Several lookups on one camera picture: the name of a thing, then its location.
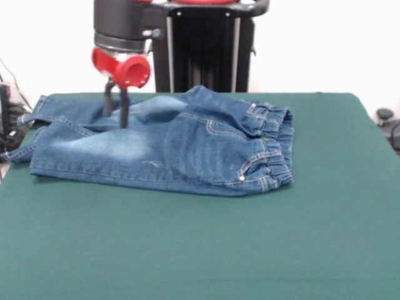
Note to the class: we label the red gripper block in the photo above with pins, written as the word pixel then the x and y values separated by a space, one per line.
pixel 122 68

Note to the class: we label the blue denim jeans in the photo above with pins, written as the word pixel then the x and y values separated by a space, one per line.
pixel 172 150

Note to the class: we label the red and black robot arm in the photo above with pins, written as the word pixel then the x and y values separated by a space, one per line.
pixel 122 22

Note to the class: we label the black robot pedestal stand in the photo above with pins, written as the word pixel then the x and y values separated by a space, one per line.
pixel 212 47

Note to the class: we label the black chair base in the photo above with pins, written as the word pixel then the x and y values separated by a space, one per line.
pixel 389 123

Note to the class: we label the black electronics box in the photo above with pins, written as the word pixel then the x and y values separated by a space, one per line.
pixel 4 106

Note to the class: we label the dark green table cloth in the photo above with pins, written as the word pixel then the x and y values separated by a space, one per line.
pixel 187 250

